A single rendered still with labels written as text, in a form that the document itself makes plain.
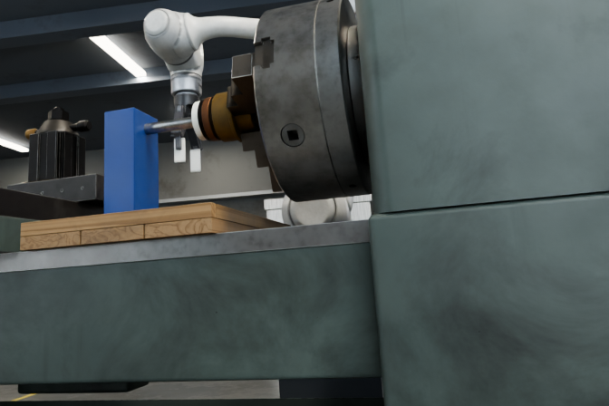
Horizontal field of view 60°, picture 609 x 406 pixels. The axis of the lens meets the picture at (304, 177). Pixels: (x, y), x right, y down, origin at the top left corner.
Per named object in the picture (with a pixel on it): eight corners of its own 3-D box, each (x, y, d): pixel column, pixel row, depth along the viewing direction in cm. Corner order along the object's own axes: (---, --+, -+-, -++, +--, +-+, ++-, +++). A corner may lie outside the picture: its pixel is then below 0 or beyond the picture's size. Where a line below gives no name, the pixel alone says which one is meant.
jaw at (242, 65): (298, 82, 86) (275, 38, 75) (298, 110, 84) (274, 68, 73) (235, 92, 88) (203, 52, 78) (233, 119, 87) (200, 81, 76)
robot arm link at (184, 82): (206, 82, 162) (206, 101, 161) (177, 85, 163) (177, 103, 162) (196, 71, 153) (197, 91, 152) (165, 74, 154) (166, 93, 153)
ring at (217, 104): (265, 94, 95) (217, 102, 97) (245, 76, 86) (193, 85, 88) (267, 145, 93) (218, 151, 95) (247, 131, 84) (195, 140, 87)
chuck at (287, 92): (363, 202, 99) (348, 42, 103) (325, 187, 69) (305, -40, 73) (316, 207, 101) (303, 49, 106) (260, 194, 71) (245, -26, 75)
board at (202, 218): (292, 246, 103) (291, 225, 103) (212, 232, 69) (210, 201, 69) (153, 257, 110) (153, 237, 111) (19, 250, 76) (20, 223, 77)
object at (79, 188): (127, 206, 108) (127, 181, 109) (95, 199, 99) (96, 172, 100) (43, 215, 113) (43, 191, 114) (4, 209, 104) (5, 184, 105)
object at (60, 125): (87, 139, 112) (87, 125, 113) (61, 130, 105) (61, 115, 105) (55, 144, 114) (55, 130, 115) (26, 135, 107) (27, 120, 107)
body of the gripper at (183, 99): (194, 90, 152) (195, 121, 150) (203, 100, 160) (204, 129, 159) (169, 92, 153) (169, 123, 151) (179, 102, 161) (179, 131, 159)
